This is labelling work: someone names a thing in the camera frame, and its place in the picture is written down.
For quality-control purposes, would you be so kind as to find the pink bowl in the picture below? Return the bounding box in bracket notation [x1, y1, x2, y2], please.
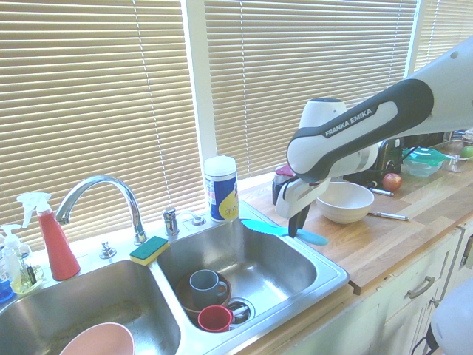
[58, 322, 136, 355]

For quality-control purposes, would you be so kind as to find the green lidded plastic container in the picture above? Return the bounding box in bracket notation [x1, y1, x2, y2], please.
[401, 146, 447, 179]

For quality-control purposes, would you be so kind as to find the brown wooden bowl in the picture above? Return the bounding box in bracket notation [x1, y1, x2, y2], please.
[175, 272, 233, 322]

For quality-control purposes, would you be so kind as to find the clear soap dispenser bottle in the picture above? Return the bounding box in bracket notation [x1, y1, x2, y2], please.
[10, 253, 44, 295]

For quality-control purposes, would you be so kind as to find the metal drain strainer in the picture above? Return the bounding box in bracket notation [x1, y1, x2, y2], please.
[225, 298, 256, 326]

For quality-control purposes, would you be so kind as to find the teal serrated knife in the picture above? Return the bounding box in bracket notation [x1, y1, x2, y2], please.
[240, 218, 329, 246]

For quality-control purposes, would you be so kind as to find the cream kitchen cabinet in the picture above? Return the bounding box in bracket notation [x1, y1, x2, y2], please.
[236, 221, 473, 355]

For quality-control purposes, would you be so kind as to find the black toaster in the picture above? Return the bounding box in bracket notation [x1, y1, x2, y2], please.
[341, 137, 406, 185]

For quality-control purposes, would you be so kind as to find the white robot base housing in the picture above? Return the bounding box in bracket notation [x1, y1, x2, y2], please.
[430, 275, 473, 355]

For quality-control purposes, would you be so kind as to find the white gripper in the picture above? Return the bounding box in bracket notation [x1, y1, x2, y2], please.
[274, 177, 330, 239]

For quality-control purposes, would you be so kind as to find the narrow beige window blind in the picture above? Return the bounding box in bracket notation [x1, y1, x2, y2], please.
[413, 0, 473, 73]

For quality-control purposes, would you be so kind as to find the red cup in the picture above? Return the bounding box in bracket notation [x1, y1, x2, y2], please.
[197, 305, 235, 332]

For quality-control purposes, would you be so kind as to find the red spray bottle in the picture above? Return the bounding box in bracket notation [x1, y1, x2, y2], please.
[16, 192, 81, 282]

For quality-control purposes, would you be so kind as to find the white wipes canister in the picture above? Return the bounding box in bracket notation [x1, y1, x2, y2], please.
[204, 155, 240, 223]

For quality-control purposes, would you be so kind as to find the clear pump soap bottle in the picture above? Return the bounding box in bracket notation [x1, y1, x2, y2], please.
[0, 223, 23, 284]

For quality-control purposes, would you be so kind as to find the metal drawer handle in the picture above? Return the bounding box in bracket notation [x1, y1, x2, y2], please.
[407, 275, 436, 300]

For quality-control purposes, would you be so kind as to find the chrome sink knob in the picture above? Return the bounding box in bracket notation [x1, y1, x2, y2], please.
[98, 239, 118, 260]

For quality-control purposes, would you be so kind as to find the grey mug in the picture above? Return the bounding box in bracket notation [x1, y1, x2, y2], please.
[189, 269, 229, 310]

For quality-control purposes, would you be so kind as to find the chrome gooseneck faucet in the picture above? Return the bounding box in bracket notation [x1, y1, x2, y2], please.
[55, 175, 149, 246]

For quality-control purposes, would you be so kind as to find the red apple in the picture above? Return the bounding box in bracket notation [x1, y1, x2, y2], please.
[382, 172, 403, 192]

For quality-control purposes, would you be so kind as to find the white bowl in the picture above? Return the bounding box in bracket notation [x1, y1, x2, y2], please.
[316, 181, 375, 225]

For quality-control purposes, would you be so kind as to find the dark microwave oven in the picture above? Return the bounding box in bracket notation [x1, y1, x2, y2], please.
[402, 129, 459, 148]

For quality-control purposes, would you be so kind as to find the clear glass dish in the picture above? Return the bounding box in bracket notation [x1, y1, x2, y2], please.
[441, 138, 473, 174]

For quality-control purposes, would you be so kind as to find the blue plastic container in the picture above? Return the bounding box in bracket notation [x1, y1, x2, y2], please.
[0, 279, 15, 304]

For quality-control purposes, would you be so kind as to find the wide beige window blind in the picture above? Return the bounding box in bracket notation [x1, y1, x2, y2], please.
[0, 0, 206, 251]

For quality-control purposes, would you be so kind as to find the stainless steel double sink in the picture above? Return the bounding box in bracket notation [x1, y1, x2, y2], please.
[0, 201, 350, 355]

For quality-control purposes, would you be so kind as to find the green and yellow sponge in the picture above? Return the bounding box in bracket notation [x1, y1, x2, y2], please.
[129, 235, 170, 266]

